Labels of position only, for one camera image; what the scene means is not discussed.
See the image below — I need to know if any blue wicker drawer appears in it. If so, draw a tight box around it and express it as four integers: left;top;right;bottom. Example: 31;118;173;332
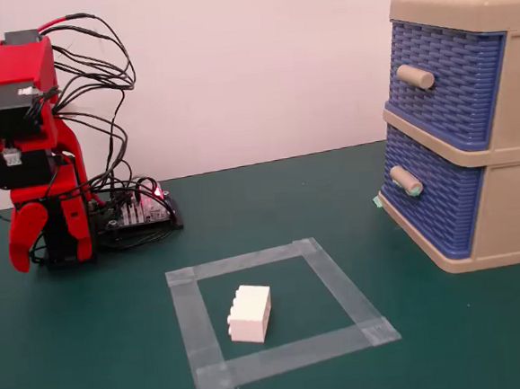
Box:
375;120;494;266
381;11;516;158

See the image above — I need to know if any white toy brick cube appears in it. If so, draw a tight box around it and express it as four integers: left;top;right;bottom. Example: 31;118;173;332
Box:
224;282;276;346

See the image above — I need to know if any blue wicker drawer, plain handle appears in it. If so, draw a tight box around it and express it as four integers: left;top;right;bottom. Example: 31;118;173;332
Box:
381;11;516;158

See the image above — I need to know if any red gripper, black servo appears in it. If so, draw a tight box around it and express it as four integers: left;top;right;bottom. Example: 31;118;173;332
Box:
0;134;98;275

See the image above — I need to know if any green tape on handle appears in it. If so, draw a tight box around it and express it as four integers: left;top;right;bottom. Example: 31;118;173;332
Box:
391;174;425;201

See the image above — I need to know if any translucent tape strip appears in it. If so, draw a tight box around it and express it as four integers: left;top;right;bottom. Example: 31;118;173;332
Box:
291;230;403;353
190;320;407;389
164;264;237;389
163;235;324;289

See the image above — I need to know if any red sleeved cable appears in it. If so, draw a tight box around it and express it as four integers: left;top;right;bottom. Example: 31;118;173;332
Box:
36;11;95;33

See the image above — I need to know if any black cable bundle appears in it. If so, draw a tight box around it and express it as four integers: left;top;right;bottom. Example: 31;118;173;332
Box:
0;6;180;261

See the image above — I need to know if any black controller circuit board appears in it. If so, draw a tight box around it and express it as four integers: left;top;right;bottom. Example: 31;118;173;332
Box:
85;175;186;239

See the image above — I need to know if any beige plastic drawer cabinet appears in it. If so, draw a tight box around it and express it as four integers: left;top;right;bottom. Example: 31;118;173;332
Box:
363;0;520;280

